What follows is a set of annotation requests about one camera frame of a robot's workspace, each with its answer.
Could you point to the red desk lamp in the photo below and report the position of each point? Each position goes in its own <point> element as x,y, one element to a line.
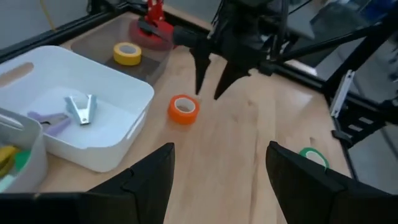
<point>155,18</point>

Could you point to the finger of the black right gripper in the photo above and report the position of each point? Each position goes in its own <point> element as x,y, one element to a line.
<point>201,62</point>
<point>233,77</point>

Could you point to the orange tape roll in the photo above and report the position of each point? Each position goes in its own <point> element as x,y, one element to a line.
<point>174,115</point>

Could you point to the small yellow stapler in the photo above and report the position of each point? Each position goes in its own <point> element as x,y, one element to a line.
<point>7,158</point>

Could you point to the black aluminium table frame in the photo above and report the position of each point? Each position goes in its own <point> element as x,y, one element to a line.
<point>46,36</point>

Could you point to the yellow tape roll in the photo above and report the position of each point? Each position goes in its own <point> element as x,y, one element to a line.
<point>118,57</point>

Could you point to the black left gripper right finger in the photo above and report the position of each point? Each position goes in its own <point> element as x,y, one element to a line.
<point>304,193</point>

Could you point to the dark translucent plastic bin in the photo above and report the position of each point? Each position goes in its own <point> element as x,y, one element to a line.
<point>93,40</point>

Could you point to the light grey plastic bin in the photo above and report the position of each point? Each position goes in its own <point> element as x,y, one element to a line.
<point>34,161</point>

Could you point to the green tape roll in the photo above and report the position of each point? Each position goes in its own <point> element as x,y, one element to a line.
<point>306,151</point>

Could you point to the purple stapler remover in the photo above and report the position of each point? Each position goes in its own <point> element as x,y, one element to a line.
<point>56,127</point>

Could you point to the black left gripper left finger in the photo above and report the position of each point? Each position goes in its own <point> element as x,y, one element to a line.
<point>140,199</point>

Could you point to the white plastic bin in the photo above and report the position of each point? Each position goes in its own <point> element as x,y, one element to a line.
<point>109,146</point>

